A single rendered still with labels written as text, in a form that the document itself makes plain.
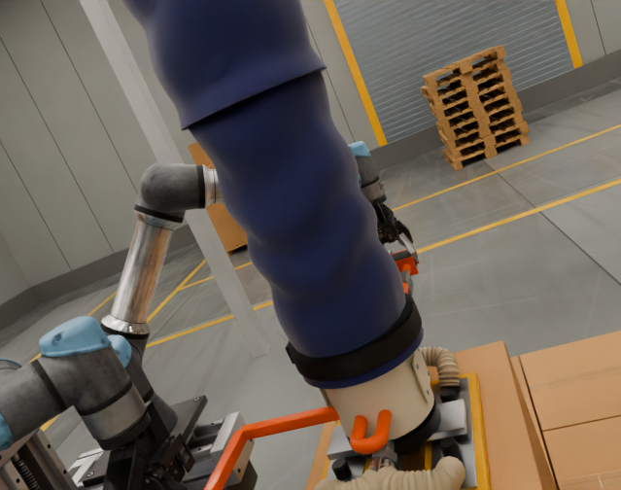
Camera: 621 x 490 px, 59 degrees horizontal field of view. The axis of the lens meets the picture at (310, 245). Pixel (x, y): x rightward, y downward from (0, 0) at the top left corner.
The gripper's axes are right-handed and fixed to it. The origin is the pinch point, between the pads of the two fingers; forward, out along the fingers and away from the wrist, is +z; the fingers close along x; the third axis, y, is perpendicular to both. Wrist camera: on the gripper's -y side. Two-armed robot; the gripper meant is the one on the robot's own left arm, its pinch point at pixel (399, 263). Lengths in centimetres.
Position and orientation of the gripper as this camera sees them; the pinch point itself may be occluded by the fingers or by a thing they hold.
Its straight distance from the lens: 152.1
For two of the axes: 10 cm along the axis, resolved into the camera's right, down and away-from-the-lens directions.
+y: -2.2, 3.3, -9.2
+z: 3.9, 8.9, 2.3
